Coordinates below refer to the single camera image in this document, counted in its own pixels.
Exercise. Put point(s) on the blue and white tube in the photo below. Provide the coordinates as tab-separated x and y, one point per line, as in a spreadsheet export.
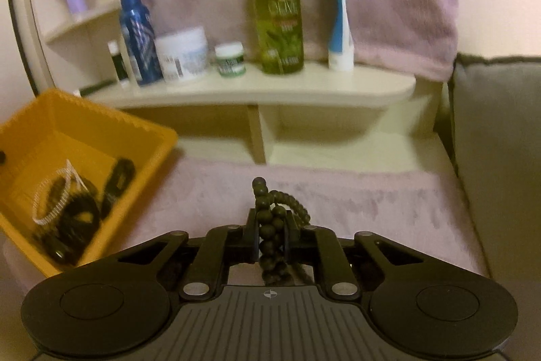
340	31

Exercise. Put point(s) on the green lip balm stick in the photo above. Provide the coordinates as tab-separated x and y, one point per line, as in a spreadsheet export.
118	63

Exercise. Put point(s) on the orange plastic tray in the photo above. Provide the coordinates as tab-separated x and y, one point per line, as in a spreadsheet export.
50	124

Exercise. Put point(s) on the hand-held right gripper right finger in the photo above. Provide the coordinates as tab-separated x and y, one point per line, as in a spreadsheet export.
291	238

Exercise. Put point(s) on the cream wooden shelf unit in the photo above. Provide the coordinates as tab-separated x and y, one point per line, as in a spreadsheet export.
296	90

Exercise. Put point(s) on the small green label jar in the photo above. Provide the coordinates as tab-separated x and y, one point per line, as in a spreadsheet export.
230	60

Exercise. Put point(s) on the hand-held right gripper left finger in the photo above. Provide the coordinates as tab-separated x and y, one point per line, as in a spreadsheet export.
252	236

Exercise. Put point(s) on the blue spray bottle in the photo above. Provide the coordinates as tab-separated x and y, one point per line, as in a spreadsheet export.
139	39

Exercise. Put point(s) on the grey sofa cushion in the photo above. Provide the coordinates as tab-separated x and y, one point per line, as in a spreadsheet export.
498	158

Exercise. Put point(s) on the white cream jar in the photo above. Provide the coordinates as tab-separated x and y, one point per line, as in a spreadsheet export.
184	54

